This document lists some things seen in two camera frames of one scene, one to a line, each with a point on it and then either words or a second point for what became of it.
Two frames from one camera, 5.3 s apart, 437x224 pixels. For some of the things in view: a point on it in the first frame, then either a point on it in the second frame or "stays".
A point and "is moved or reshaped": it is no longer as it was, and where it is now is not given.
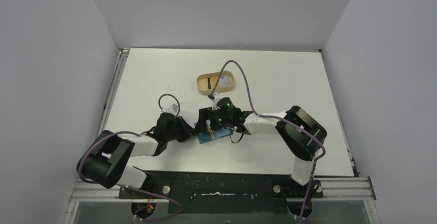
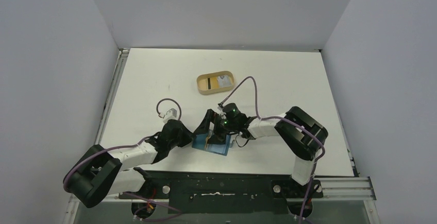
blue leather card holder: x=205 y=137 is moved or reshaped
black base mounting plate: x=219 y=192 stays
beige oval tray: x=206 y=83 stays
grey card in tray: x=224 y=80 stays
